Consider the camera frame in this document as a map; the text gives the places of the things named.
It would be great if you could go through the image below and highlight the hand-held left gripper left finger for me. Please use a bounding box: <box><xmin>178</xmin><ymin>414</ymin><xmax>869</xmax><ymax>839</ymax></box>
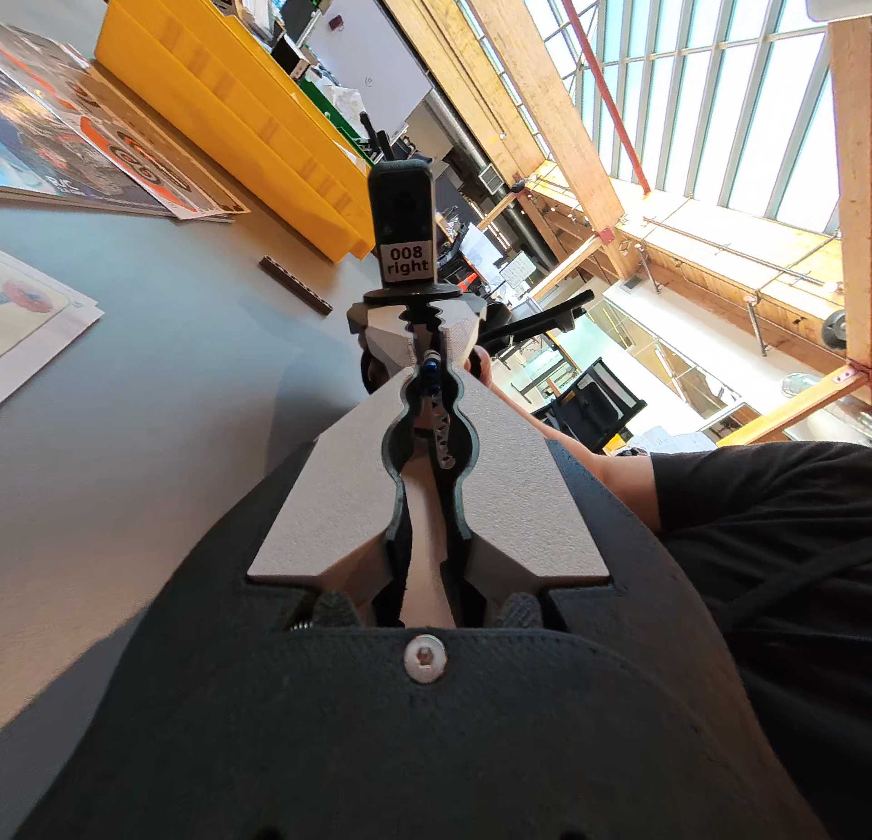
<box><xmin>247</xmin><ymin>368</ymin><xmax>418</xmax><ymax>628</ymax></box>

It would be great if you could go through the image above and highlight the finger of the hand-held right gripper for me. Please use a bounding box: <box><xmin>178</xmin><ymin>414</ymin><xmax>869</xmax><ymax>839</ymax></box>
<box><xmin>363</xmin><ymin>305</ymin><xmax>418</xmax><ymax>378</ymax></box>
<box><xmin>439</xmin><ymin>300</ymin><xmax>489</xmax><ymax>372</ymax></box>

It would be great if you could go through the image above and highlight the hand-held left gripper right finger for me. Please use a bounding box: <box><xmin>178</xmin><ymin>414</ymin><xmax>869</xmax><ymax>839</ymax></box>
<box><xmin>441</xmin><ymin>366</ymin><xmax>610</xmax><ymax>628</ymax></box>

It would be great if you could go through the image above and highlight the dark grey holed building beam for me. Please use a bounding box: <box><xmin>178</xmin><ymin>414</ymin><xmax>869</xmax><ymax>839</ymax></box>
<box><xmin>259</xmin><ymin>255</ymin><xmax>335</xmax><ymax>318</ymax></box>

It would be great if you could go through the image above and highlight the grey desk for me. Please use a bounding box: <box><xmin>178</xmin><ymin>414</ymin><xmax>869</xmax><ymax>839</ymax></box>
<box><xmin>0</xmin><ymin>0</ymin><xmax>384</xmax><ymax>739</ymax></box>

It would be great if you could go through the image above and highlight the black office chair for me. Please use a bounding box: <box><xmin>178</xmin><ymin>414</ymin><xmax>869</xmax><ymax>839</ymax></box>
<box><xmin>357</xmin><ymin>111</ymin><xmax>411</xmax><ymax>168</ymax></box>
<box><xmin>477</xmin><ymin>291</ymin><xmax>595</xmax><ymax>352</ymax></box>

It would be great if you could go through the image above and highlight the paper sign stand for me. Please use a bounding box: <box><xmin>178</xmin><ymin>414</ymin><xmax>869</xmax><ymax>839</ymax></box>
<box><xmin>499</xmin><ymin>251</ymin><xmax>537</xmax><ymax>290</ymax></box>

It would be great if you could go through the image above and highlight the green plastic bin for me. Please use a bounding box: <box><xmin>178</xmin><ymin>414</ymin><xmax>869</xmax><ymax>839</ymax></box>
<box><xmin>298</xmin><ymin>75</ymin><xmax>374</xmax><ymax>168</ymax></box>

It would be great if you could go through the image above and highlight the black mesh chair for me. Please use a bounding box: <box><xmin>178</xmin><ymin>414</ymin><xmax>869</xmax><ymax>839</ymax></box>
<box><xmin>531</xmin><ymin>358</ymin><xmax>648</xmax><ymax>454</ymax></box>

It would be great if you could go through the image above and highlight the white whiteboard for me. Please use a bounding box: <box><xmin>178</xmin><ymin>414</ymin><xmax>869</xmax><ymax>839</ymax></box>
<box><xmin>307</xmin><ymin>0</ymin><xmax>434</xmax><ymax>142</ymax></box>

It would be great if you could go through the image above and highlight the black wooden box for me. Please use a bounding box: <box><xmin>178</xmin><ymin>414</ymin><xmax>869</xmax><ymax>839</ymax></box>
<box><xmin>272</xmin><ymin>35</ymin><xmax>318</xmax><ymax>82</ymax></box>

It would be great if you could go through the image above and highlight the yellow plastic bin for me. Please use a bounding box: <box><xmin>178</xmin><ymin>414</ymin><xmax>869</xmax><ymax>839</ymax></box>
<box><xmin>94</xmin><ymin>0</ymin><xmax>377</xmax><ymax>263</ymax></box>

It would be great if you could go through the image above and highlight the sticker sheet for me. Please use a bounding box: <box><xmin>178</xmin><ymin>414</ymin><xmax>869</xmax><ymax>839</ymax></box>
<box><xmin>0</xmin><ymin>22</ymin><xmax>249</xmax><ymax>222</ymax></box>

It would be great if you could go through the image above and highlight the open instruction booklet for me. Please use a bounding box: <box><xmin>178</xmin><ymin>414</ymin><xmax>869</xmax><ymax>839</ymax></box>
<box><xmin>0</xmin><ymin>250</ymin><xmax>104</xmax><ymax>405</ymax></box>

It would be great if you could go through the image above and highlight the small blue booklet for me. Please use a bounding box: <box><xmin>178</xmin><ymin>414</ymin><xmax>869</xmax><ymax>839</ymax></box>
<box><xmin>0</xmin><ymin>70</ymin><xmax>171</xmax><ymax>217</ymax></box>

